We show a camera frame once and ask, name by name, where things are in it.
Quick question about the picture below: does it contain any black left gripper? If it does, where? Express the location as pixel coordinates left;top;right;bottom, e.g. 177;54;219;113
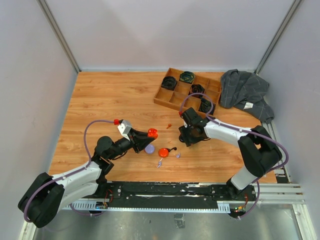
107;128;155;160

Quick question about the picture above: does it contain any purple earbud case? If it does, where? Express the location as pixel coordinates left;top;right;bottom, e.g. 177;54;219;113
144;144;156;155

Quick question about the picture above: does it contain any orange earbud case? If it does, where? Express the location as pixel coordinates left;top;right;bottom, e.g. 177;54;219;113
147;128;158;139
158;148;170;158

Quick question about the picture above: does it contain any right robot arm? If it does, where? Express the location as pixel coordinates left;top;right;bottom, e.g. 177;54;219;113
179;107;283;200

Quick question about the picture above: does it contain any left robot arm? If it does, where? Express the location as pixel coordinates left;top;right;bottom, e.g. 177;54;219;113
17;128;158;228

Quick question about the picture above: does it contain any black earbud case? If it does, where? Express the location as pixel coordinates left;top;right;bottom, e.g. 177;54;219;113
178;135;185;143

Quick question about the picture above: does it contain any dark green rolled belt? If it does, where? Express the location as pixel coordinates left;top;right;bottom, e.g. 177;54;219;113
198;97;216;115

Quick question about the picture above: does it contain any dark red rolled belt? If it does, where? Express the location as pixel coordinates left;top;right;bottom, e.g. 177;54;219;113
189;84;205;99

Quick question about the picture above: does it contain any wooden compartment tray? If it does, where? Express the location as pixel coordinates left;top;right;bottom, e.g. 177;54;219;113
153;68;223;117

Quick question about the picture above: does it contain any grey crumpled cloth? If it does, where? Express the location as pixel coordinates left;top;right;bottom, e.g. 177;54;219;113
219;69;275;124

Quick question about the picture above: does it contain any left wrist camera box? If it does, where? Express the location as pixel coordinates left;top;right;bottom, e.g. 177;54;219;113
117;120;132;140

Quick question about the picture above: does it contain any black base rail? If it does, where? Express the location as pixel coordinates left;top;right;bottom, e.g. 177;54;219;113
77;180;258;211

